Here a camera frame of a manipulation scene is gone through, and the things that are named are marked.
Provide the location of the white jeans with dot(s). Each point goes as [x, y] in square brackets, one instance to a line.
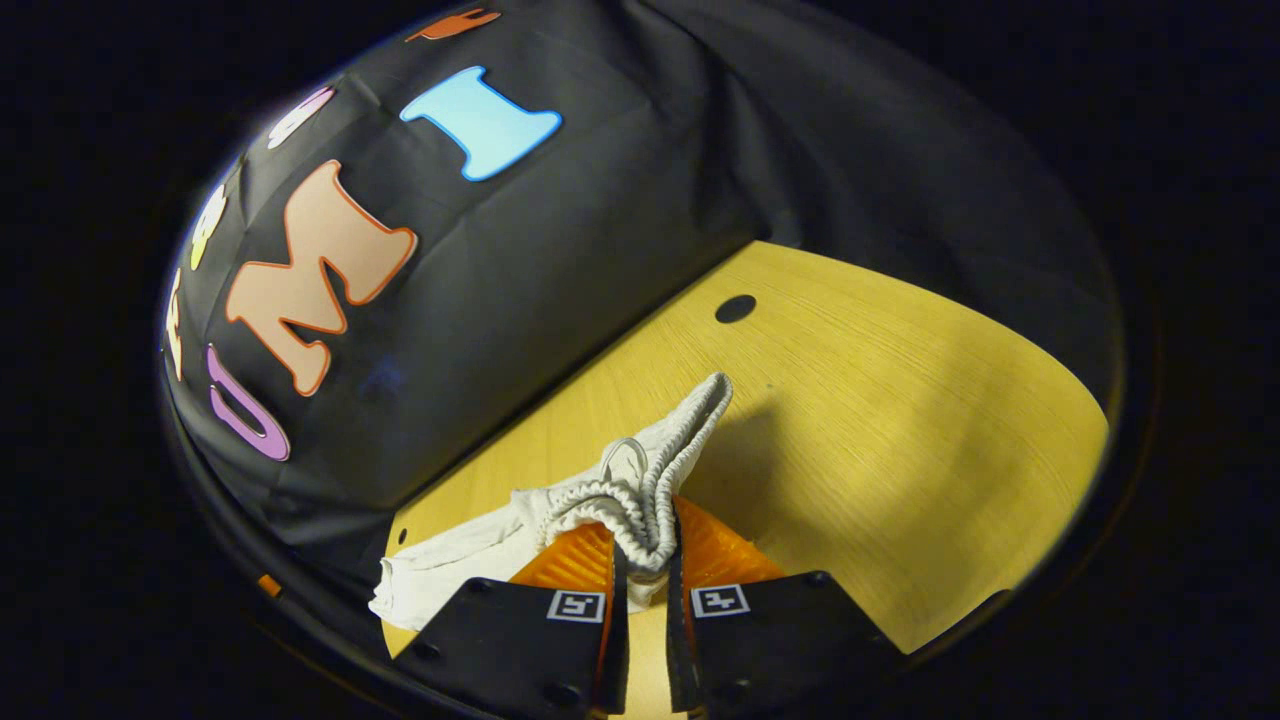
[640, 490]

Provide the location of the black backdrop cloth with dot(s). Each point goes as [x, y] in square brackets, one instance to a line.
[560, 260]

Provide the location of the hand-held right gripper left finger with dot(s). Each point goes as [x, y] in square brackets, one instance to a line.
[530, 640]

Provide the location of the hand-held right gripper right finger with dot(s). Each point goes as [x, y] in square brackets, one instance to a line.
[760, 640]

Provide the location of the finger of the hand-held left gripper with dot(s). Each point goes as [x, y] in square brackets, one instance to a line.
[269, 586]

